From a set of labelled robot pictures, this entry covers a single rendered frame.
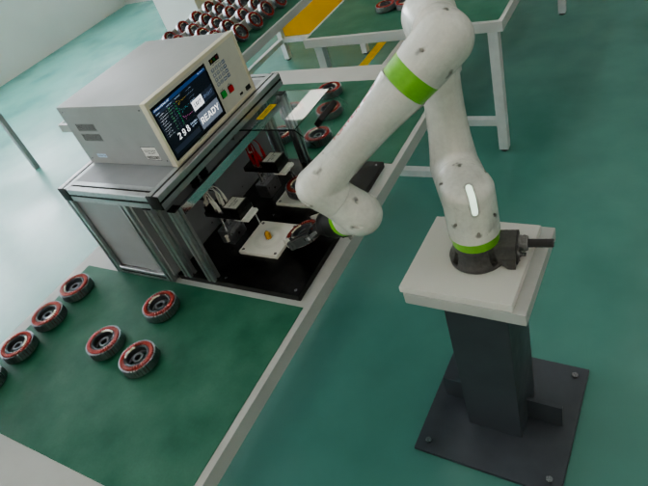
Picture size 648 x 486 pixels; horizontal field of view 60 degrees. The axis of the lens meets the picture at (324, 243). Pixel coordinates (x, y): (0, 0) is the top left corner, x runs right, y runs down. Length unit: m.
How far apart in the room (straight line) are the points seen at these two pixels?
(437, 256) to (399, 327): 0.91
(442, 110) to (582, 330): 1.22
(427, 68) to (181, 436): 1.01
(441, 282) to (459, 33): 0.64
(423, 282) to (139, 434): 0.82
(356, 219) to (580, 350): 1.22
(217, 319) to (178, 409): 0.29
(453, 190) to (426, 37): 0.38
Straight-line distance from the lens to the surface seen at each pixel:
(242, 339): 1.57
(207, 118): 1.75
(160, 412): 1.54
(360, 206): 1.32
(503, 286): 1.45
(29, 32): 8.89
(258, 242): 1.79
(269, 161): 1.89
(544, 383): 2.18
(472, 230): 1.40
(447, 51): 1.16
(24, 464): 1.72
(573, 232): 2.72
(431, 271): 1.52
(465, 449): 2.06
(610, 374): 2.24
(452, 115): 1.42
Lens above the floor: 1.83
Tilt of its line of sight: 39 degrees down
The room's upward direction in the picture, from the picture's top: 21 degrees counter-clockwise
